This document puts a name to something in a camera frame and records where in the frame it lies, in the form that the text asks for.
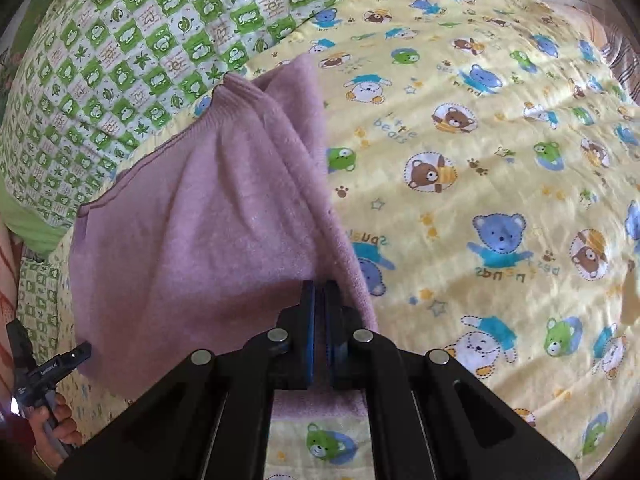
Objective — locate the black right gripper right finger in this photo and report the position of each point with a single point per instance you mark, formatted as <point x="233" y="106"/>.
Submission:
<point x="429" y="417"/>

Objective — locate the mauve knitted sweater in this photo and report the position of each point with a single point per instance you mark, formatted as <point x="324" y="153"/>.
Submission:
<point x="203" y="242"/>

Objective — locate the red patterned blanket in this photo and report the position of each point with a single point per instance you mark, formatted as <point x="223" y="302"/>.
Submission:
<point x="9" y="272"/>

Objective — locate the seen finger of the black left gripper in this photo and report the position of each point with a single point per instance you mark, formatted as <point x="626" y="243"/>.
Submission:
<point x="78" y="355"/>

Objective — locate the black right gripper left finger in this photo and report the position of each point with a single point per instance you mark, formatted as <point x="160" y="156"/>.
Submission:
<point x="209" y="417"/>

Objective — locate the plain green cloth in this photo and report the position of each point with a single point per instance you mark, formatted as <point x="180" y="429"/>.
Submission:
<point x="36" y="234"/>

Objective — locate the green white checkered quilt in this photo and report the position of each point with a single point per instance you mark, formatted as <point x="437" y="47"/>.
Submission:
<point x="86" y="81"/>

